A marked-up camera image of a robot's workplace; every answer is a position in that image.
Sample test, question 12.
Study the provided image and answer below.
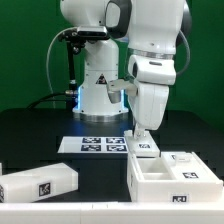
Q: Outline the white base tag plate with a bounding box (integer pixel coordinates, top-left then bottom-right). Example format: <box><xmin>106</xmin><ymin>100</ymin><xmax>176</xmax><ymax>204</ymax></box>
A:
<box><xmin>58</xmin><ymin>136</ymin><xmax>128</xmax><ymax>154</ymax></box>

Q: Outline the black camera stand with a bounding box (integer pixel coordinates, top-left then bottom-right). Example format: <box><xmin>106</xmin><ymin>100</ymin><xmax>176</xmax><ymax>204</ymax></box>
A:
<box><xmin>57</xmin><ymin>25</ymin><xmax>111</xmax><ymax>104</ymax></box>

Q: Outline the white cabinet body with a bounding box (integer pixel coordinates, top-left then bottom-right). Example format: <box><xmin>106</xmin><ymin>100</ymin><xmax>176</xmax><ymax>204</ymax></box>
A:
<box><xmin>127</xmin><ymin>154</ymin><xmax>224</xmax><ymax>203</ymax></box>

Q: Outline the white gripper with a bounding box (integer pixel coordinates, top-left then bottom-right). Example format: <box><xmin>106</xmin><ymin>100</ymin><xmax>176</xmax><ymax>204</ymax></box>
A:
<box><xmin>129</xmin><ymin>81</ymin><xmax>169</xmax><ymax>139</ymax></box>

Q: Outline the grey camera cable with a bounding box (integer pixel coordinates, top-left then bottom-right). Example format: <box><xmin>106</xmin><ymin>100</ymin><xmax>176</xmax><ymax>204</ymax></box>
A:
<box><xmin>45</xmin><ymin>27</ymin><xmax>78</xmax><ymax>97</ymax></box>

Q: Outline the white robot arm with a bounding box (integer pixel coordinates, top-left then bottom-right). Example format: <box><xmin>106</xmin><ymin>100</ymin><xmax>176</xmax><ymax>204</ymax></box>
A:
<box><xmin>60</xmin><ymin>0</ymin><xmax>191</xmax><ymax>139</ymax></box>

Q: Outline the long white cabinet top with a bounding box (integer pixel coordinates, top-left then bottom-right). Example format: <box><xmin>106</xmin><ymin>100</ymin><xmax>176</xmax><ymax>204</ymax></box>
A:
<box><xmin>0</xmin><ymin>163</ymin><xmax>78</xmax><ymax>203</ymax></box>

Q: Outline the white workspace fence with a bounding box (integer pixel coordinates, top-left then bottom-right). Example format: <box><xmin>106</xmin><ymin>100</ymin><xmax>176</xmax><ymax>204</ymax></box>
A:
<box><xmin>0</xmin><ymin>191</ymin><xmax>224</xmax><ymax>224</ymax></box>

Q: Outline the small white cabinet door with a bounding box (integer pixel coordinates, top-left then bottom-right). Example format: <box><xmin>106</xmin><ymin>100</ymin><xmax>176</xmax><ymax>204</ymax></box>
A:
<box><xmin>124</xmin><ymin>130</ymin><xmax>160</xmax><ymax>157</ymax></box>

